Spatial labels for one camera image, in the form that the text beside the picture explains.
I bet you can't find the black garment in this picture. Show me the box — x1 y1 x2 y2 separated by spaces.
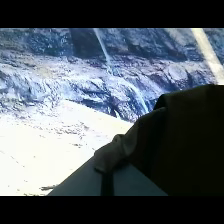
93 83 224 197

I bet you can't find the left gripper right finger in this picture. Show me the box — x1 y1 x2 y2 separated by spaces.
112 161 168 197

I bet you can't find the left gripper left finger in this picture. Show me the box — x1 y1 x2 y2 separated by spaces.
47 155 103 197

